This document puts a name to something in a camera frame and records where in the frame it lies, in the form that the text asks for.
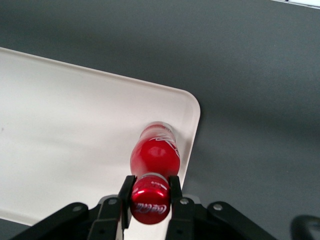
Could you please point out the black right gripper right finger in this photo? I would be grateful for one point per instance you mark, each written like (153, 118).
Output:
(185, 215)

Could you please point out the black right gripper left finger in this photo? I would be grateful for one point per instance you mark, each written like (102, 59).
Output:
(110, 215)

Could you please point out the red coke bottle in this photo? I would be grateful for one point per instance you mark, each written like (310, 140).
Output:
(155, 165)

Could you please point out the cream plastic tray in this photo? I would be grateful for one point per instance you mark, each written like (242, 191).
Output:
(75, 130)

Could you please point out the white board edge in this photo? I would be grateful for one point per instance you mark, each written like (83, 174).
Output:
(297, 2)

